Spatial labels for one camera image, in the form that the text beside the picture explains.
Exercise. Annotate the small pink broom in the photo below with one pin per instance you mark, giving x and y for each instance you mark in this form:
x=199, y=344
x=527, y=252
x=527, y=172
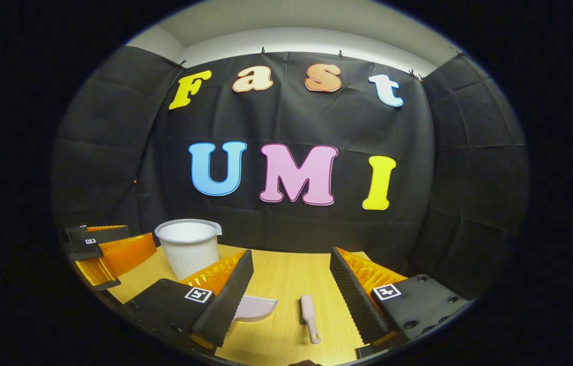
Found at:
x=309, y=312

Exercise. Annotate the wooden desktop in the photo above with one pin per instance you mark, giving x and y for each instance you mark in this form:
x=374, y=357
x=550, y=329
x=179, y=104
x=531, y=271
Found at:
x=286, y=274

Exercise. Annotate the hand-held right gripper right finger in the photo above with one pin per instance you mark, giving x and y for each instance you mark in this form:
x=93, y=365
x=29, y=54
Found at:
x=352, y=297

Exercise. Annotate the white plastic garbage bin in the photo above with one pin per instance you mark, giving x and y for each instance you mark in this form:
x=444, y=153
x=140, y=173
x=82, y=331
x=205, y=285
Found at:
x=190, y=254

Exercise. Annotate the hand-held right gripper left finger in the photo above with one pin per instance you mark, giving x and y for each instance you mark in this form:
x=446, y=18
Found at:
x=228, y=297

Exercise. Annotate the pink dustpan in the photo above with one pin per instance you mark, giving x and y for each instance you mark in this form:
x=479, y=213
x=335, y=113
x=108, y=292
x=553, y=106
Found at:
x=256, y=309

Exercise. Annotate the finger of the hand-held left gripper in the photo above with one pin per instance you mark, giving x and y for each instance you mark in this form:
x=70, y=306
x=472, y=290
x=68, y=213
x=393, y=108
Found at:
x=111, y=235
x=129, y=251

